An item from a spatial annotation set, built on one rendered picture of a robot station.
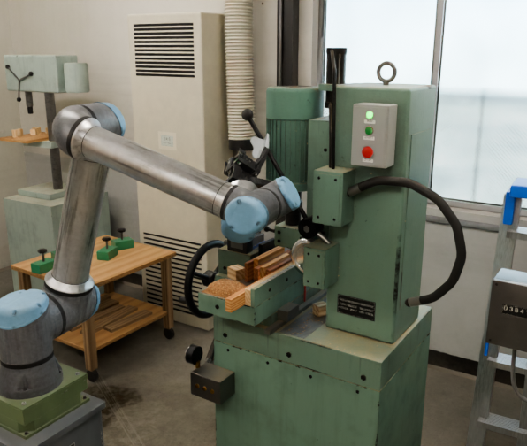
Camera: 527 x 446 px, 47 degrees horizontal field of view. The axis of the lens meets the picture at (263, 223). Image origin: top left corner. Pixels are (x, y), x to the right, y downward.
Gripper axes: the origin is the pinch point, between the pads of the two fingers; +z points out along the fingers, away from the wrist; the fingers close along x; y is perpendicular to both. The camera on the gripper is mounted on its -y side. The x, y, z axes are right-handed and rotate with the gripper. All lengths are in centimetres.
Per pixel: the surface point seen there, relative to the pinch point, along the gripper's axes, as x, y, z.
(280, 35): 28, -27, 144
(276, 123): -9.4, -0.6, 4.2
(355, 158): -27.8, -13.9, -18.3
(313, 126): -18.2, -7.6, 0.2
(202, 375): 52, -25, -44
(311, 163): -10.7, -13.7, -4.9
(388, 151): -35.7, -17.7, -19.6
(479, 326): 37, -170, 38
